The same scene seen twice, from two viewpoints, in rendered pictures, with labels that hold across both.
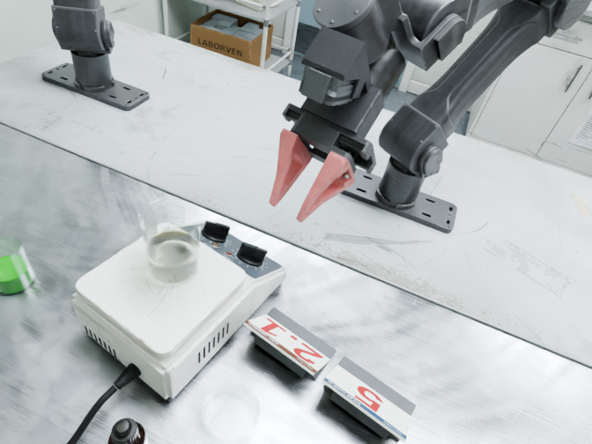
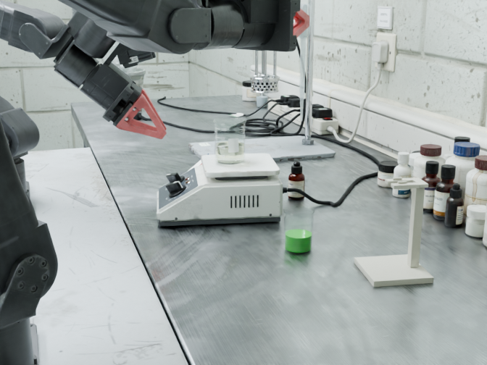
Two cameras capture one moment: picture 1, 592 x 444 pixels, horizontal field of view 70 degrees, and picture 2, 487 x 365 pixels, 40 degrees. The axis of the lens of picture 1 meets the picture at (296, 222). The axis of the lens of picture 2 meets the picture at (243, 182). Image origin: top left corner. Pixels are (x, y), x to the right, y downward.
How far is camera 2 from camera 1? 131 cm
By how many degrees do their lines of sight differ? 101
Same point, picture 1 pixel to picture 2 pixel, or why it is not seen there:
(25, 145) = (198, 330)
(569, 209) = not seen: outside the picture
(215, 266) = (211, 158)
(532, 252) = not seen: hidden behind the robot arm
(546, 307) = (64, 164)
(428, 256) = (65, 185)
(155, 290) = (248, 161)
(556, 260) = not seen: hidden behind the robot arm
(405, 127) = (19, 122)
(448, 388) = (159, 171)
